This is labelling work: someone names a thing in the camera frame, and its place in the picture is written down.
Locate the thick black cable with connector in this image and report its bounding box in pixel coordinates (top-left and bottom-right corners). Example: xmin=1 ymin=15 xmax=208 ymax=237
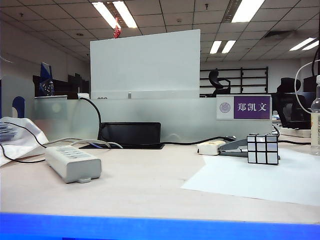
xmin=79 ymin=96 xmax=237 ymax=146

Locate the thin black cable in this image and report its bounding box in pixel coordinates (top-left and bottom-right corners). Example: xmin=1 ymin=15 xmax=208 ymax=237
xmin=0 ymin=121 xmax=48 ymax=164

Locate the white monitor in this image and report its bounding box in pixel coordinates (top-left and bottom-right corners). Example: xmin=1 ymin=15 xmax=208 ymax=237
xmin=89 ymin=28 xmax=202 ymax=100

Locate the frosted glass desk partition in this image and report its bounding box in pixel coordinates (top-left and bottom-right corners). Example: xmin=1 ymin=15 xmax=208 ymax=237
xmin=32 ymin=94 xmax=273 ymax=144

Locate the double tube ceiling light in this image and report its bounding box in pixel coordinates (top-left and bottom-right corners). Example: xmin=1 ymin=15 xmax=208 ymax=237
xmin=209 ymin=39 xmax=237 ymax=55
xmin=90 ymin=0 xmax=138 ymax=30
xmin=288 ymin=37 xmax=320 ymax=52

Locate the blue rounded chair back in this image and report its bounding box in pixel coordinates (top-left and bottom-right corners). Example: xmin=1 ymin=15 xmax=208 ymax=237
xmin=11 ymin=96 xmax=27 ymax=119

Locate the single panel ceiling light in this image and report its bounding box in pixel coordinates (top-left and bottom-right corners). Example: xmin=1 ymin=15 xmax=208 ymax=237
xmin=230 ymin=0 xmax=266 ymax=24

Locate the white paper stack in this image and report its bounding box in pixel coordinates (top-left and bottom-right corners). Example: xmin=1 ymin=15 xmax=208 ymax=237
xmin=0 ymin=121 xmax=20 ymax=143

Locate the long white flat box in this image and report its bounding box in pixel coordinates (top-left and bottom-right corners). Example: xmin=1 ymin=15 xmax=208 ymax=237
xmin=276 ymin=125 xmax=312 ymax=138

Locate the purple white name plate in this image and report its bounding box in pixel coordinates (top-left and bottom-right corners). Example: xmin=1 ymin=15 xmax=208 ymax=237
xmin=215 ymin=93 xmax=273 ymax=121

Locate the grey stapler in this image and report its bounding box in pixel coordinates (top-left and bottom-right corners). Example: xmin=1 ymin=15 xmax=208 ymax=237
xmin=218 ymin=138 xmax=282 ymax=161

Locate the white power strip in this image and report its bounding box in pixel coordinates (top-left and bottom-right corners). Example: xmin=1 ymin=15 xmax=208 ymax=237
xmin=44 ymin=145 xmax=103 ymax=185

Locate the black shelf rack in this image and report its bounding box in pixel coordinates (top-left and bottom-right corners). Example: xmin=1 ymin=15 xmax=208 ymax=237
xmin=199 ymin=65 xmax=269 ymax=97

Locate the grey cable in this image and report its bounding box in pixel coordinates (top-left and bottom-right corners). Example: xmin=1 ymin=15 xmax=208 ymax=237
xmin=70 ymin=139 xmax=124 ymax=150

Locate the black desk socket box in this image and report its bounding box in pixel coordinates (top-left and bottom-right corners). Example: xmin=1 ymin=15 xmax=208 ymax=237
xmin=78 ymin=121 xmax=166 ymax=150

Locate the black mesh office chair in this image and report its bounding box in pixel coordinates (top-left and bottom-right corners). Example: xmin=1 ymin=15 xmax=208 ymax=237
xmin=270 ymin=76 xmax=312 ymax=130

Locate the clear plastic bottle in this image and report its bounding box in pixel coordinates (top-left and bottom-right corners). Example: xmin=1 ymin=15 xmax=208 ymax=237
xmin=309 ymin=74 xmax=320 ymax=156

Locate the red hanging ornament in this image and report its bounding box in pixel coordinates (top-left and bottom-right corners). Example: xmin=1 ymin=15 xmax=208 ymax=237
xmin=112 ymin=16 xmax=124 ymax=39

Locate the blue crystal trophy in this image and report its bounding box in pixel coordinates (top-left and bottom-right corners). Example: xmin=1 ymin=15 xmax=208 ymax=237
xmin=38 ymin=62 xmax=55 ymax=97

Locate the grey side partition panel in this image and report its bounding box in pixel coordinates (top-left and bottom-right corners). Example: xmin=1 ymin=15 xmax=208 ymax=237
xmin=0 ymin=74 xmax=35 ymax=119

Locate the white cable loop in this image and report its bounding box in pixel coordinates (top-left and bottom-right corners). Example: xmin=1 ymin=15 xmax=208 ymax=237
xmin=293 ymin=59 xmax=320 ymax=115

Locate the dark cabinet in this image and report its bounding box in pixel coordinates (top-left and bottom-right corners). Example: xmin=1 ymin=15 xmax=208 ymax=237
xmin=32 ymin=72 xmax=90 ymax=100

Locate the white paper sheet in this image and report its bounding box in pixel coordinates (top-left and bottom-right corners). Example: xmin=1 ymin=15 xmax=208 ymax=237
xmin=180 ymin=146 xmax=320 ymax=207

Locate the blue bar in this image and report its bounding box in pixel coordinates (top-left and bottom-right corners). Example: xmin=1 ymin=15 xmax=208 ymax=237
xmin=0 ymin=212 xmax=320 ymax=240

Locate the silver mirror puzzle cube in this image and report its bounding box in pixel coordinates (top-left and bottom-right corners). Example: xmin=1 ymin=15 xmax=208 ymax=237
xmin=246 ymin=133 xmax=280 ymax=166

